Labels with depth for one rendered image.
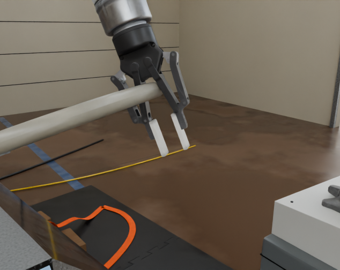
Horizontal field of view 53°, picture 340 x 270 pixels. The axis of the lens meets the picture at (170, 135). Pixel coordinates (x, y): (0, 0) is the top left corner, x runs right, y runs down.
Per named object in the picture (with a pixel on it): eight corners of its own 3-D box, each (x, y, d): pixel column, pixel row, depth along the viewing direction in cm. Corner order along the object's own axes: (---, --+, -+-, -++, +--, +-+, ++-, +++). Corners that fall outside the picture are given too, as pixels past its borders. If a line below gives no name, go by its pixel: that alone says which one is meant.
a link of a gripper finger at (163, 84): (147, 61, 64) (153, 57, 64) (178, 112, 65) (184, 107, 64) (140, 60, 60) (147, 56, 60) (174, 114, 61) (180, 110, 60)
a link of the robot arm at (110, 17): (106, 13, 66) (117, 42, 67) (85, 5, 58) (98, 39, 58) (148, -7, 64) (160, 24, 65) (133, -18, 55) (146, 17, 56)
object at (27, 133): (-143, 207, 60) (-151, 191, 60) (58, 133, 102) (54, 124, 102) (31, 143, 35) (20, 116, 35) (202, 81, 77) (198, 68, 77)
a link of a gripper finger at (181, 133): (173, 112, 64) (177, 111, 64) (186, 146, 65) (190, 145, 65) (170, 114, 61) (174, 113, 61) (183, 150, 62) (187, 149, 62)
